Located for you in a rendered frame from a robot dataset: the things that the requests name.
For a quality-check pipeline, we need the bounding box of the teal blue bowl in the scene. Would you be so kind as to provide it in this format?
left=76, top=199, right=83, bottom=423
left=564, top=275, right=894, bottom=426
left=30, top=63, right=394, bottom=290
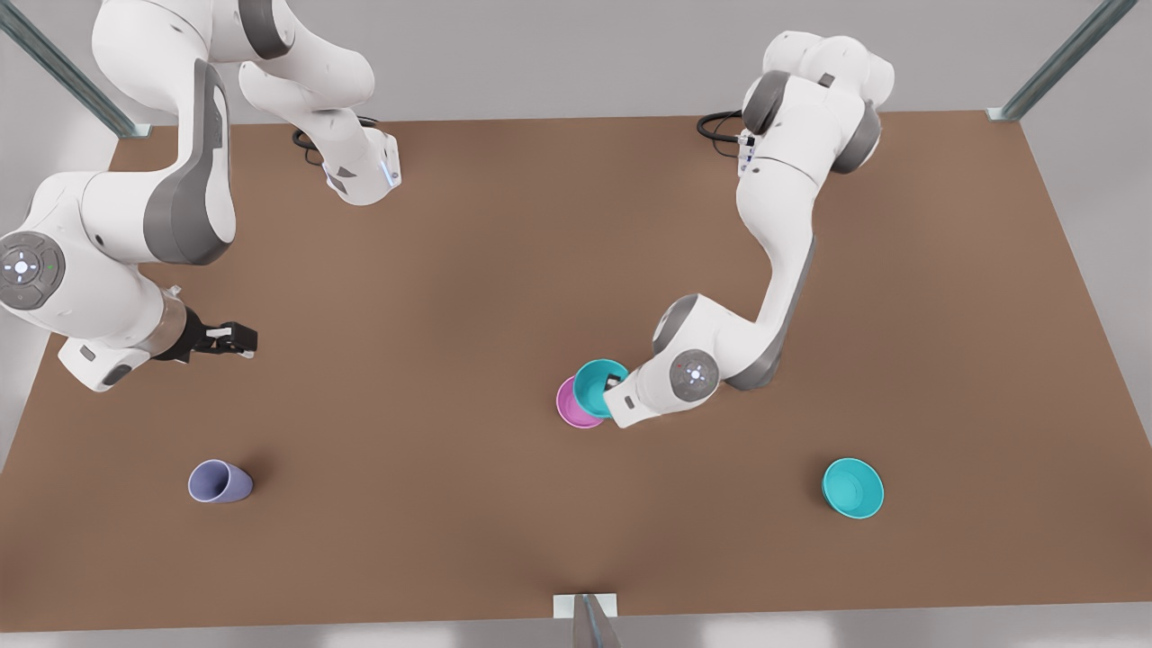
left=573, top=359, right=630, bottom=420
left=822, top=457, right=886, bottom=520

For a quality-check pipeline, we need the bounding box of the lavender cup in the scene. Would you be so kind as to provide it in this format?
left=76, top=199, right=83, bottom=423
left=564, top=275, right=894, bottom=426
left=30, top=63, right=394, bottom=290
left=187, top=459, right=254, bottom=505

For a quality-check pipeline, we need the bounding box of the black cable loop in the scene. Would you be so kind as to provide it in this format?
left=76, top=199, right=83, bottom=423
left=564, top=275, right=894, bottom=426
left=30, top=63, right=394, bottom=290
left=697, top=110, right=745, bottom=143
left=292, top=115, right=381, bottom=167

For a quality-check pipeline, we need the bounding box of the silver frame post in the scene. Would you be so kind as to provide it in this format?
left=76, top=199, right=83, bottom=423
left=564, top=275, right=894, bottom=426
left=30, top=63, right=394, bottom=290
left=0, top=0, right=153, bottom=140
left=552, top=593, right=622, bottom=648
left=986, top=0, right=1140, bottom=123

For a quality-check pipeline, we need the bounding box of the pink bowl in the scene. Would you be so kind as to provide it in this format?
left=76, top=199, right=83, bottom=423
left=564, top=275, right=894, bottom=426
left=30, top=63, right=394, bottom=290
left=556, top=375, right=606, bottom=430

